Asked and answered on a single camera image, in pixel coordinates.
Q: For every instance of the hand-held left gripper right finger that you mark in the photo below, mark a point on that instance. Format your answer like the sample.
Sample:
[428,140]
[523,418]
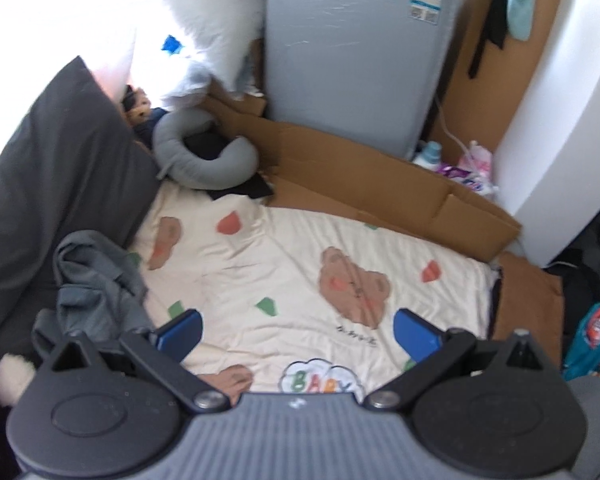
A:
[415,335]

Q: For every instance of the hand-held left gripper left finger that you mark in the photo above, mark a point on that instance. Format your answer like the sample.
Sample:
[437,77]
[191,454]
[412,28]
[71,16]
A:
[180,332]

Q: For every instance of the grey wrapped mattress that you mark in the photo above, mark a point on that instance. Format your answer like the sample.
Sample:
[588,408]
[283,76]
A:
[355,60]

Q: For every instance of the blue denim jacket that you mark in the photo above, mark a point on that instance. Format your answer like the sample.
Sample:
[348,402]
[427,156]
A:
[95,285]

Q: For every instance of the flattened cardboard sheet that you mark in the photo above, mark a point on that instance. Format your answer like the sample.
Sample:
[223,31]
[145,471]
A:
[355,175]

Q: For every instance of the teal towel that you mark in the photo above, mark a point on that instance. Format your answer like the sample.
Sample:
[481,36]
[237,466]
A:
[527,0]

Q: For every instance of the plush toy with sunglasses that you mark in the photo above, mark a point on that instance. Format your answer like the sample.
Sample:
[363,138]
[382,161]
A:
[137,105]

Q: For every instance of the purple pink packets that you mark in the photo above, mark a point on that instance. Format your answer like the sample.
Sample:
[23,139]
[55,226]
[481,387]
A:
[472,170]

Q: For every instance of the cream bear print blanket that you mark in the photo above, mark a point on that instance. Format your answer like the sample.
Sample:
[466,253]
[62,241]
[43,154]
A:
[280,255]

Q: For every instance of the white pillow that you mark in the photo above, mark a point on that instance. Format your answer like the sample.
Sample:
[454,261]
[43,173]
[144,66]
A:
[205,25]

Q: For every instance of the dark grey pillow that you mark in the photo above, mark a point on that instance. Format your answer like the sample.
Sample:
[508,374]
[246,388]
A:
[55,170]

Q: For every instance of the black cloth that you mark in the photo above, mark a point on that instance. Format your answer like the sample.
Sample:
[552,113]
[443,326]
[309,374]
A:
[240,187]

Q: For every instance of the black bag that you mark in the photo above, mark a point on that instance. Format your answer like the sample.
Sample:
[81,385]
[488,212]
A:
[590,270]

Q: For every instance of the colourful printed bag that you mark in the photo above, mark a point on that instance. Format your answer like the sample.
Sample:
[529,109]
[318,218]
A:
[595,340]

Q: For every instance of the teal detergent bottle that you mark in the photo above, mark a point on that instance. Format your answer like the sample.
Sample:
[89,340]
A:
[427,155]

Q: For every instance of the grey neck pillow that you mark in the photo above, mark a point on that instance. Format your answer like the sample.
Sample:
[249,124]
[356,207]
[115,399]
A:
[177,160]

